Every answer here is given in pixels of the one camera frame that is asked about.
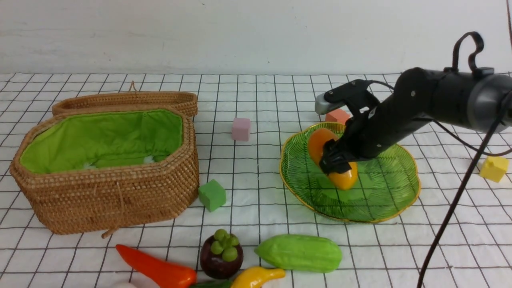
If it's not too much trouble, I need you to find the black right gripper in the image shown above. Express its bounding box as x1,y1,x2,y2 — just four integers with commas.
319,105,433,175

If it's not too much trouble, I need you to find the green chayote gourd toy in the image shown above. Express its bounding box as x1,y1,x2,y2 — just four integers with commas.
254,234,342,273

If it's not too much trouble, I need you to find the orange mango toy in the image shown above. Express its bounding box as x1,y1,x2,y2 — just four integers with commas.
308,128,358,191

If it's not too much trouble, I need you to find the orange foam cube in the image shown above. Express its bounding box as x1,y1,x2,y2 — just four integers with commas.
325,109,351,124

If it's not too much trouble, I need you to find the yellow banana toy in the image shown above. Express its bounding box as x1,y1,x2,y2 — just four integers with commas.
230,266,286,288

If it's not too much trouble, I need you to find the white black grid tablecloth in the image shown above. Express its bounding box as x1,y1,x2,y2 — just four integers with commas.
0,71,512,288

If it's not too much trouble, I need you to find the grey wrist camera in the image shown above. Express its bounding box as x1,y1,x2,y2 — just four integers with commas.
315,79,380,116

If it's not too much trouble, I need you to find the woven rattan basket green lining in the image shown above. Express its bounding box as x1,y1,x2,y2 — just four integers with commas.
10,104,200,235

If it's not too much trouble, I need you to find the red chili pepper toy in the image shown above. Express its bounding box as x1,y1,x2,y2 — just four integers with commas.
116,244,232,288

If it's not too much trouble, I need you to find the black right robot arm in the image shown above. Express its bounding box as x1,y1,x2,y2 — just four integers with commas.
315,68,512,174

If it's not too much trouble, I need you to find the pink foam cube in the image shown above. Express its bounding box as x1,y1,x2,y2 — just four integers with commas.
232,117,251,142

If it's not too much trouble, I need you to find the white radish toy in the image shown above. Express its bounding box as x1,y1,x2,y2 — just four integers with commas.
108,282,137,288

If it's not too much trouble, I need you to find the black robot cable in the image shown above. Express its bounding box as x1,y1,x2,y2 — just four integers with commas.
368,31,512,288

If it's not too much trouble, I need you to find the purple mangosteen toy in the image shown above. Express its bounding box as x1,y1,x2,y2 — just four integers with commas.
200,228,244,279

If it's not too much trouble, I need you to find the yellow foam cube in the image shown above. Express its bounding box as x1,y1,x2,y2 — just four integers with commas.
479,156,510,183

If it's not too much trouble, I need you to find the green foam cube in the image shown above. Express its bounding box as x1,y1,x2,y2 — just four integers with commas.
198,179,227,212

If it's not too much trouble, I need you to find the green glass leaf plate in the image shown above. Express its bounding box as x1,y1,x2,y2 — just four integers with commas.
279,122,421,223

